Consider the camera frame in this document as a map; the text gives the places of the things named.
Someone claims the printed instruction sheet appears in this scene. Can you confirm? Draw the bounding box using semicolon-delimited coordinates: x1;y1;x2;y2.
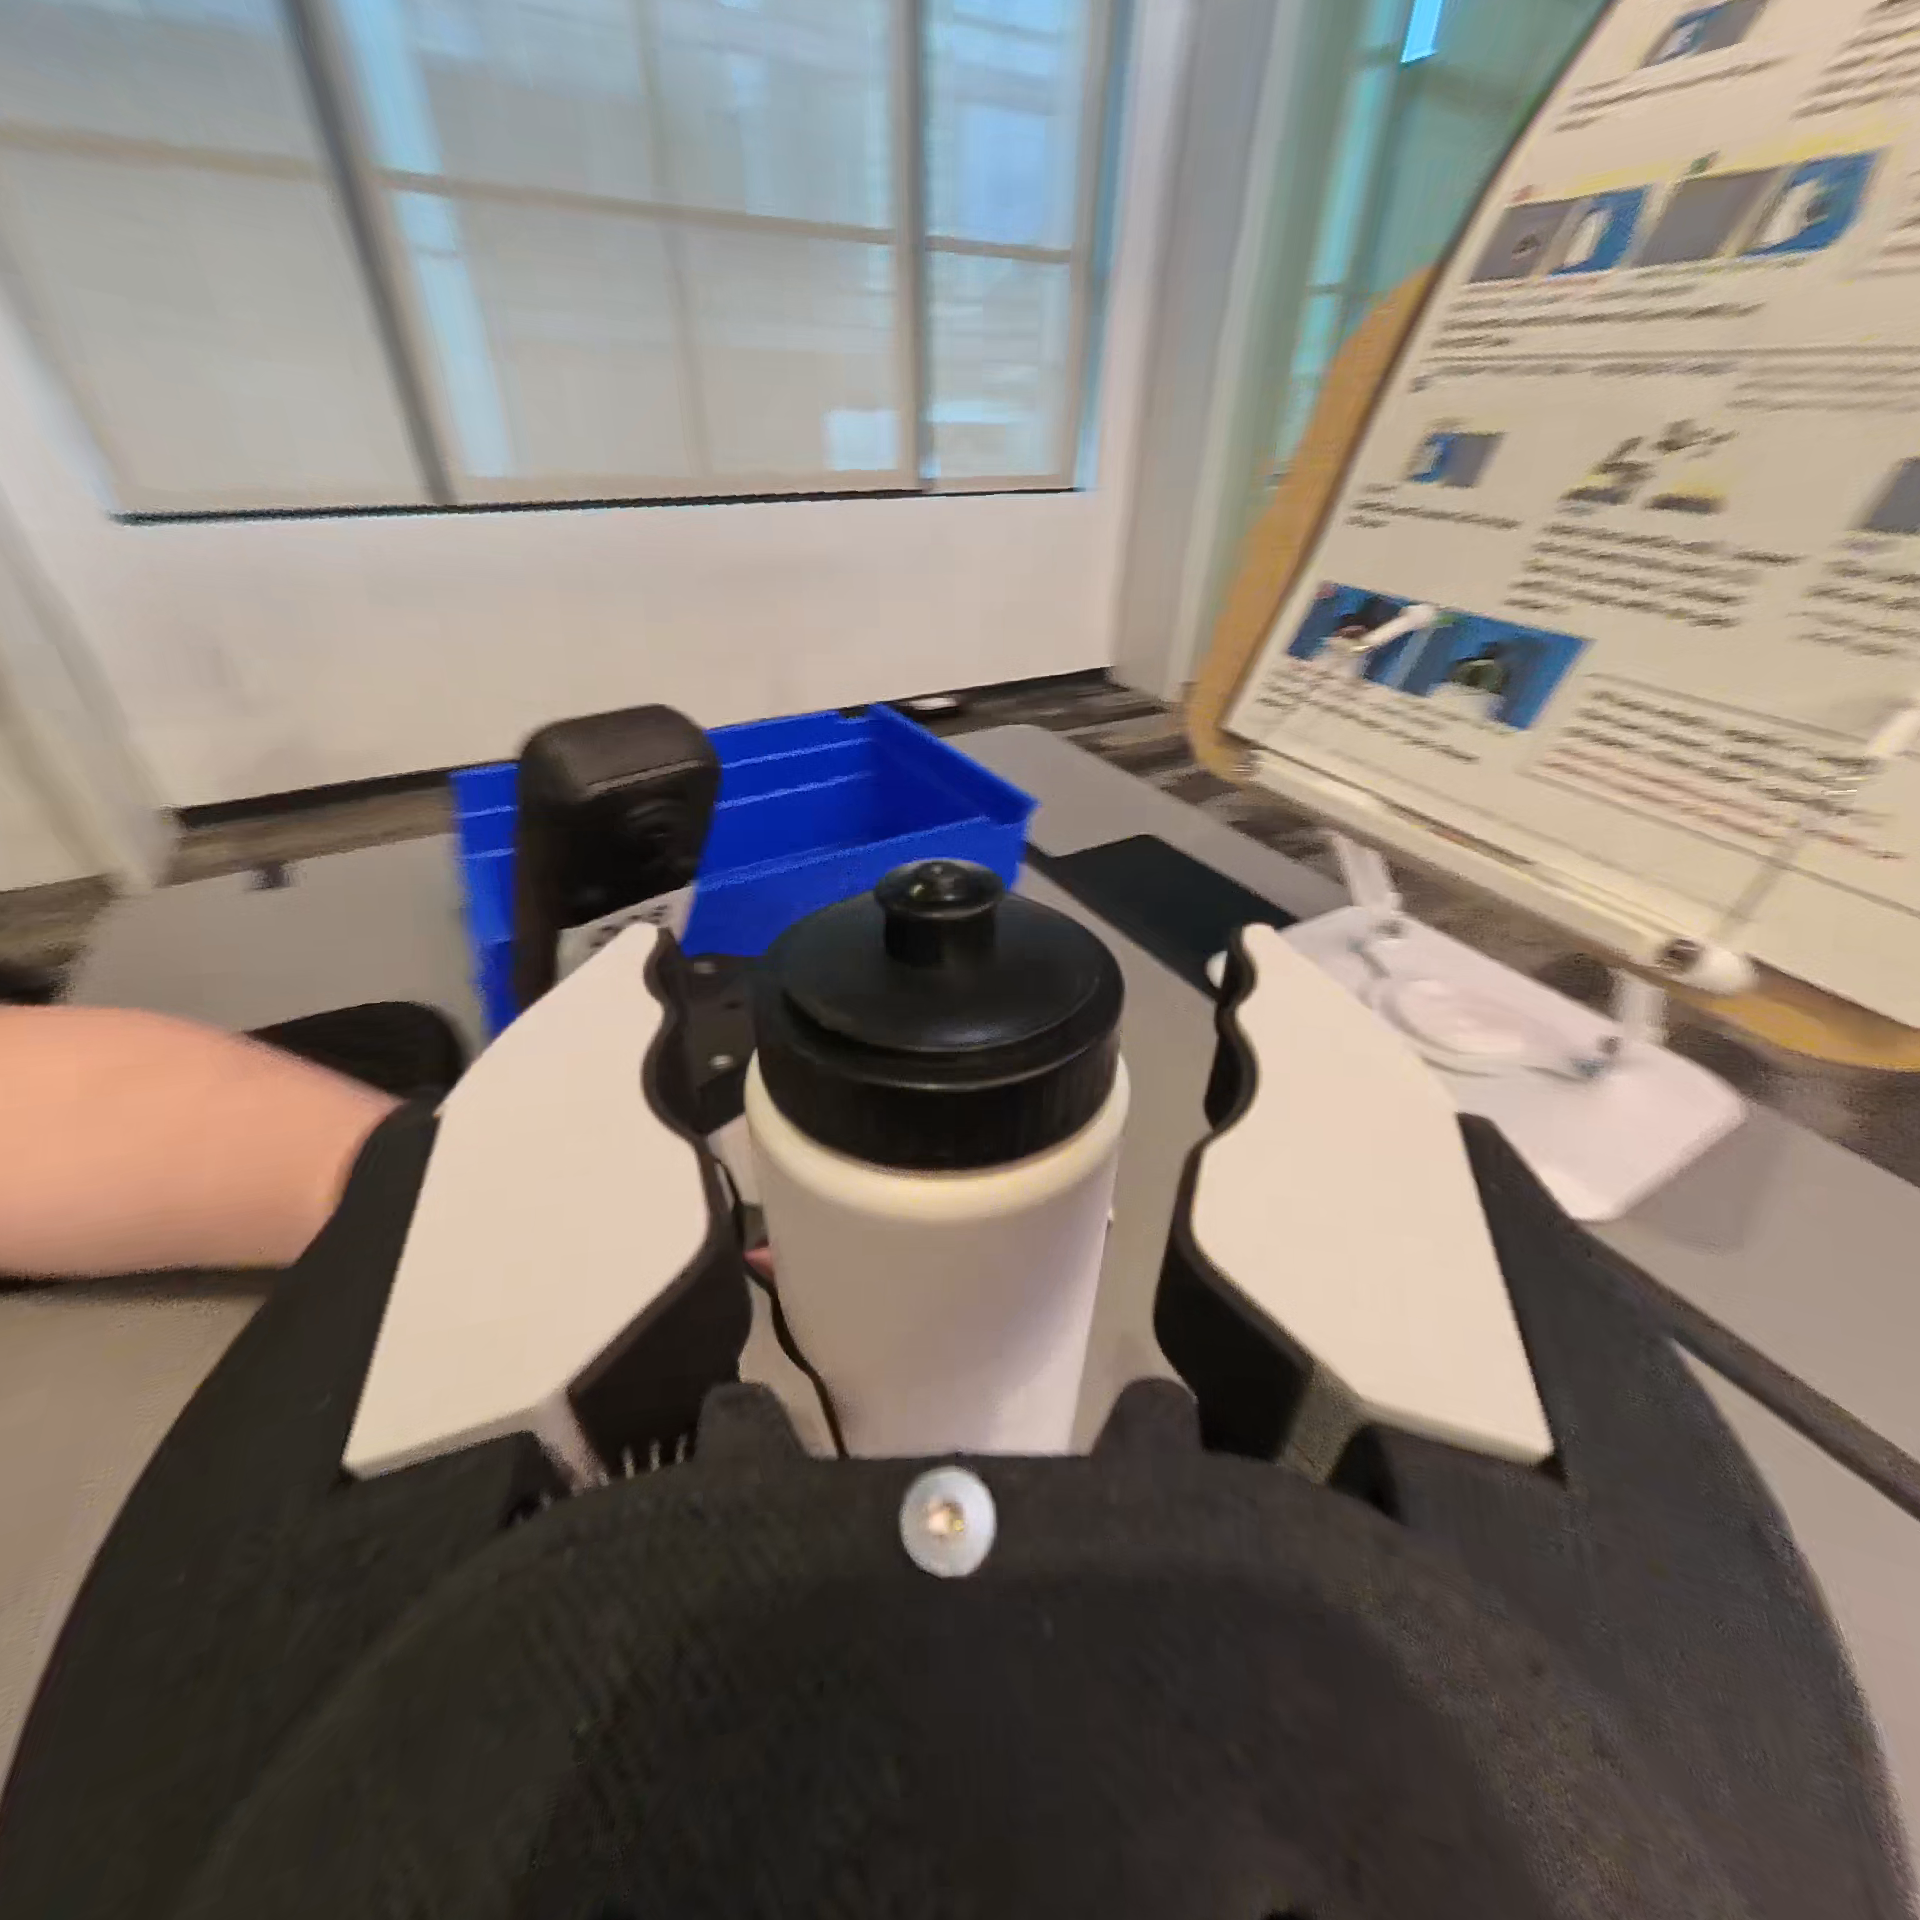
1221;0;1920;1031

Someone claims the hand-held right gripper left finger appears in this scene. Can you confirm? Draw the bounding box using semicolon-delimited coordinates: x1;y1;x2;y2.
338;919;756;1490

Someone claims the person's left forearm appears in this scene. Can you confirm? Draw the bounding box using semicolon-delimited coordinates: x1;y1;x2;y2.
0;1003;408;1289

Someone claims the white plastic bottle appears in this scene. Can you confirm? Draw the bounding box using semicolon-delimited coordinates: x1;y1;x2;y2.
742;1050;1130;1460

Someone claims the blue plastic bin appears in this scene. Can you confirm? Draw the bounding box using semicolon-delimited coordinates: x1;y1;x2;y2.
450;703;1039;1039

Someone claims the thin black cable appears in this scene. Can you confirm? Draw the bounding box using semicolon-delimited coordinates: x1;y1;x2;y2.
703;1155;850;1460

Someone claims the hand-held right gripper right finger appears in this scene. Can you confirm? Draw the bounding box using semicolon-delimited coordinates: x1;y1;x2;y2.
1148;919;1557;1485

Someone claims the black bottle lid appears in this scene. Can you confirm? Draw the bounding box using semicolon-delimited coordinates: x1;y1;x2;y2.
751;859;1127;1172

